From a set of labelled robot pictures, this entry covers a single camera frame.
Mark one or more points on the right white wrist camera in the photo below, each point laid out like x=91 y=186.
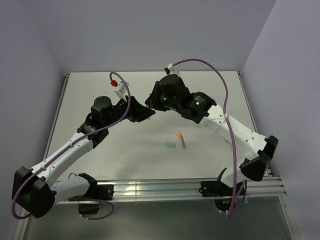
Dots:
x=171 y=70

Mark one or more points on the green pen cap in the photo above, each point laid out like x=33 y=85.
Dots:
x=170 y=144

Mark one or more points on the aluminium front rail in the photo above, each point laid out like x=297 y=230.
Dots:
x=171 y=209

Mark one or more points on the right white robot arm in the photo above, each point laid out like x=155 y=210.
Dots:
x=258 y=150

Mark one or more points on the orange thin pen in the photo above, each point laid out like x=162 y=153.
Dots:
x=180 y=135

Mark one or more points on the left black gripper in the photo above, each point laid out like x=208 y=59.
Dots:
x=138 y=112

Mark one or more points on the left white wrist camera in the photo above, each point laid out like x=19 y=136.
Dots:
x=121 y=90

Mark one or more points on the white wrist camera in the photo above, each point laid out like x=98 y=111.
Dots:
x=171 y=70
x=121 y=90

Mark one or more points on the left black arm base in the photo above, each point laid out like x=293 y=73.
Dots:
x=91 y=203

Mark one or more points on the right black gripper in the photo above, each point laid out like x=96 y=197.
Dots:
x=152 y=101

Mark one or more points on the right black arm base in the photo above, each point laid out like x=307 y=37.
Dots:
x=217 y=189

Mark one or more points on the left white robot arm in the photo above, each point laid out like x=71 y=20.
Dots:
x=37 y=189

